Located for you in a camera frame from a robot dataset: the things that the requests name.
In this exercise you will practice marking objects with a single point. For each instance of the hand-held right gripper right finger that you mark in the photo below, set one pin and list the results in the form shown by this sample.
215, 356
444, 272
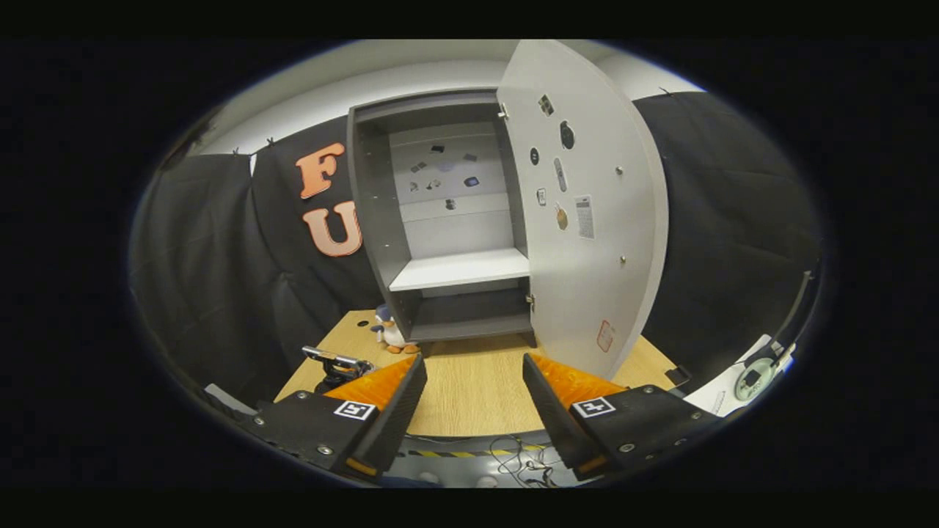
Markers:
550, 411

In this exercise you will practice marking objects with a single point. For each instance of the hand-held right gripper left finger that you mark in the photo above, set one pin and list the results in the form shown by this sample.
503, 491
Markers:
389, 418

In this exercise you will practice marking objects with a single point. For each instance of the white cabinet door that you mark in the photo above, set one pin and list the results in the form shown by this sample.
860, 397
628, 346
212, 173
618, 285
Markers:
587, 293

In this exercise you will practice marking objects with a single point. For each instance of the grey cabinet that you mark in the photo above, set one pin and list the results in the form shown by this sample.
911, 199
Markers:
374, 220

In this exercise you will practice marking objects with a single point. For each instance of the white cabinet shelf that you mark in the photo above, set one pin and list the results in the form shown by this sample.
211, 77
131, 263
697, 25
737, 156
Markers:
458, 270

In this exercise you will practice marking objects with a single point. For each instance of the penguin plush toy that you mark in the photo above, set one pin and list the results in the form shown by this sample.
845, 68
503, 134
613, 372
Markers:
392, 334

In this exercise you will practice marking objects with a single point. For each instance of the yellow black striped tape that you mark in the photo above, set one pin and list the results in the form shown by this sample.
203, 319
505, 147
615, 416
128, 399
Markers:
469, 452

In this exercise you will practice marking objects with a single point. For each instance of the black table clamp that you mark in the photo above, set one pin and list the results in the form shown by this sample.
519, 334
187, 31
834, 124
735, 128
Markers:
676, 376

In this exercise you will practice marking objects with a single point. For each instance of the black backdrop cloth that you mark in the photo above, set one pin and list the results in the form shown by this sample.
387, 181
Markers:
205, 279

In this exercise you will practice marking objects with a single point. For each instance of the round grey device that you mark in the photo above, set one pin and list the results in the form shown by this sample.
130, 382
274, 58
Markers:
754, 379

